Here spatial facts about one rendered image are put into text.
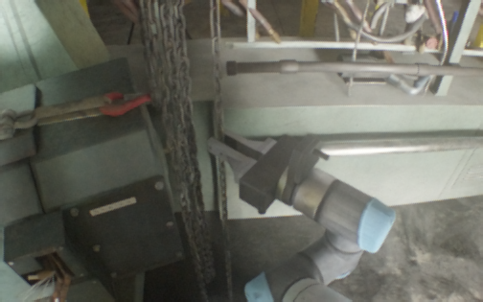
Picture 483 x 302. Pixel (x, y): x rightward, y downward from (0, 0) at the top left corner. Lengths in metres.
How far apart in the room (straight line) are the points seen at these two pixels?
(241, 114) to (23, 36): 0.75
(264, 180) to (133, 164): 0.26
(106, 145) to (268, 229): 0.98
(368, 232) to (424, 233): 1.19
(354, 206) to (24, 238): 0.57
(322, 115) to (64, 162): 0.81
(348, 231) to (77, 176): 0.49
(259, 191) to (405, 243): 1.17
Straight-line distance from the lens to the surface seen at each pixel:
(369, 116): 1.23
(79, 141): 0.71
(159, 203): 0.74
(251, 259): 1.44
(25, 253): 0.69
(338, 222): 0.52
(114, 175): 0.68
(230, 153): 0.59
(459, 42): 1.30
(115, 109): 0.71
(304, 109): 1.14
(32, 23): 1.18
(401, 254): 1.59
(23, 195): 0.72
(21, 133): 0.74
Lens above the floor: 1.28
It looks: 45 degrees down
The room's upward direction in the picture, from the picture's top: straight up
